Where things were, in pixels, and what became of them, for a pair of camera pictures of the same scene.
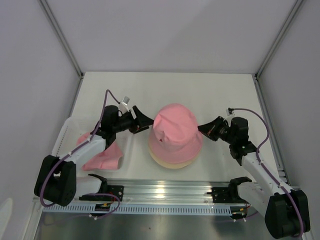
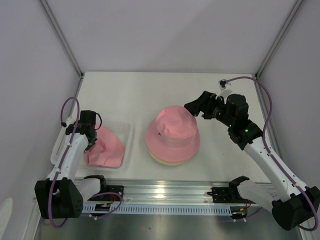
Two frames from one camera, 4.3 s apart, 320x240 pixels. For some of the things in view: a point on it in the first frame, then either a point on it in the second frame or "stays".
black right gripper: [210, 129] → [204, 103]
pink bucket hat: [175, 138] stays
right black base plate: [221, 195] stays
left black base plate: [118, 190] stays
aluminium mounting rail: [144, 192] stays
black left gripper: [144, 121] → [90, 145]
